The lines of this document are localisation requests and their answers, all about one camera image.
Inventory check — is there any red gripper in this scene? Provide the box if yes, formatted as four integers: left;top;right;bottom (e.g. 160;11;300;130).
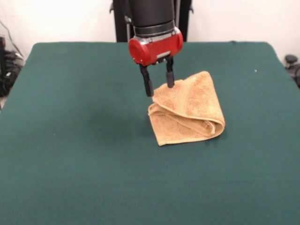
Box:
128;27;184;98

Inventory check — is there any tan terry towel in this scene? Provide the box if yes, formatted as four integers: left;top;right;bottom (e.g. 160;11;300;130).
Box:
147;71;226;147

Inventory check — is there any dark green table cloth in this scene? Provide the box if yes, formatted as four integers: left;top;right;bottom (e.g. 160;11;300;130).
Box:
0;41;300;225

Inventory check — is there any black round stand base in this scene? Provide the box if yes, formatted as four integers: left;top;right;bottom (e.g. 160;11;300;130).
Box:
284;54;300;89

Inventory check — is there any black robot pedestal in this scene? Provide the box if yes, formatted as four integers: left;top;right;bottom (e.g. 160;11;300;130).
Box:
109;0;195;43

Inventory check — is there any black equipment and cable pile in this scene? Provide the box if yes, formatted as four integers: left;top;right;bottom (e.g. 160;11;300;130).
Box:
0;36;25;98

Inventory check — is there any thin grey cable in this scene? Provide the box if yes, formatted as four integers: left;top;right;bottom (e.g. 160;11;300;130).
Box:
0;20;24;57

